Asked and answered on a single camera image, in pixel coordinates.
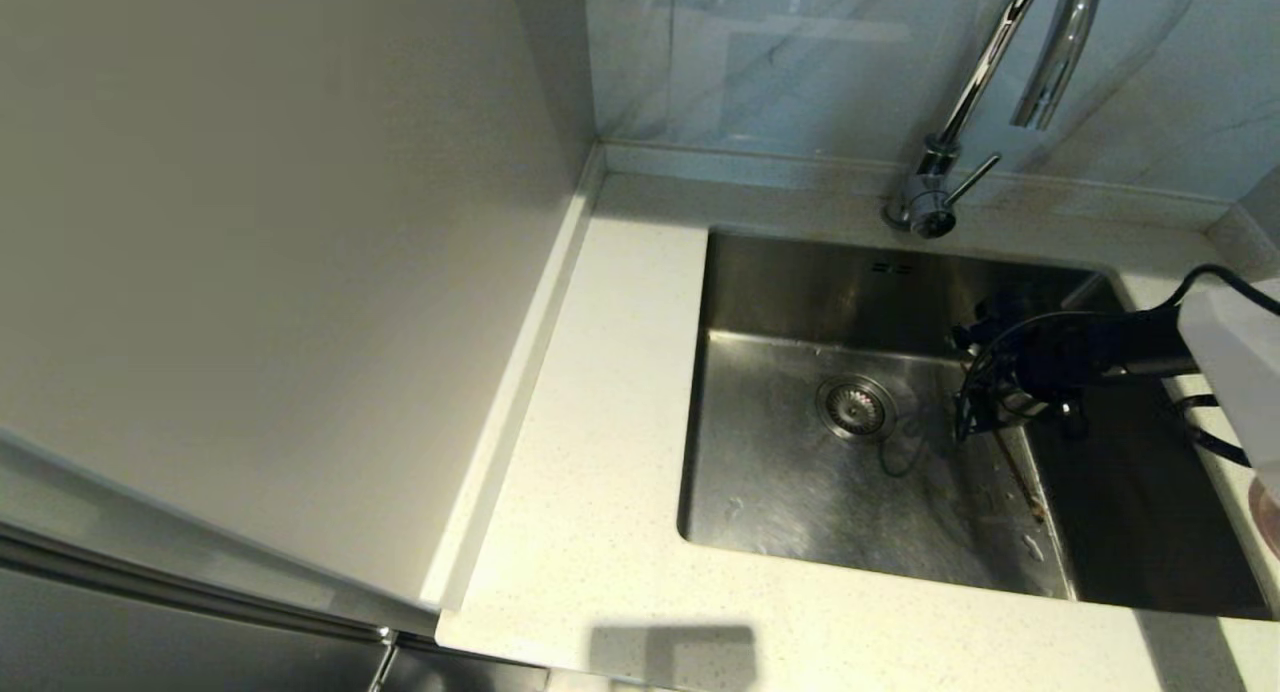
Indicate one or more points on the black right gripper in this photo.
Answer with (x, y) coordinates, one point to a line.
(1050, 357)

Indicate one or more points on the wooden chopstick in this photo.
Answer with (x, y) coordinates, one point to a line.
(1025, 487)

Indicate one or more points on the pink plastic bowl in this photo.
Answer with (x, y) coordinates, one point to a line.
(1270, 517)

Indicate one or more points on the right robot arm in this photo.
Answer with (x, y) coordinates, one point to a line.
(1230, 352)

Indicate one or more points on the metal sink drain strainer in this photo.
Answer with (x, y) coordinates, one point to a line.
(855, 409)

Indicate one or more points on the stainless steel sink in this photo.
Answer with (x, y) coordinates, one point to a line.
(800, 492)

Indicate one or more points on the chrome gooseneck faucet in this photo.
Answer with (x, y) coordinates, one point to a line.
(935, 187)

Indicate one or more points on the grey tall cabinet door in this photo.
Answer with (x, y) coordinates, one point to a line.
(150, 642)

